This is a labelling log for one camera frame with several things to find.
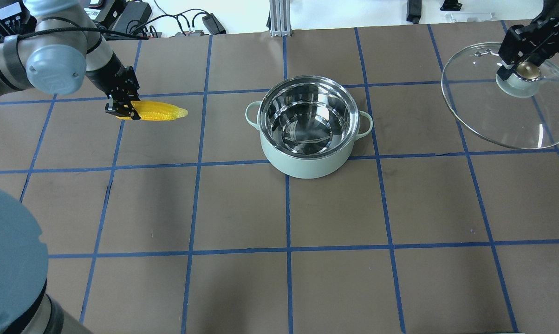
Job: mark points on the glass pot lid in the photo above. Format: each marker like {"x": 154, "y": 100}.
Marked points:
{"x": 521, "y": 112}

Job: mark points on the yellow corn cob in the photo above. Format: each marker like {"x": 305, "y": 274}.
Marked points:
{"x": 158, "y": 111}

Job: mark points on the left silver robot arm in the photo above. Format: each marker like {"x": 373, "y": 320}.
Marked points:
{"x": 62, "y": 159}

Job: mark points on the small black power brick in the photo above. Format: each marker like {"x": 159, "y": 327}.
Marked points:
{"x": 213, "y": 25}

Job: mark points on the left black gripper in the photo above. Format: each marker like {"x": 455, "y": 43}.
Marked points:
{"x": 114, "y": 71}

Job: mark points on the aluminium frame post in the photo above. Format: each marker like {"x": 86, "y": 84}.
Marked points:
{"x": 280, "y": 24}

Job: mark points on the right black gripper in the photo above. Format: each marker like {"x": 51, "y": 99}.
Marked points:
{"x": 546, "y": 33}

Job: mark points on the mint green cooking pot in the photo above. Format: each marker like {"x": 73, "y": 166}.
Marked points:
{"x": 308, "y": 125}

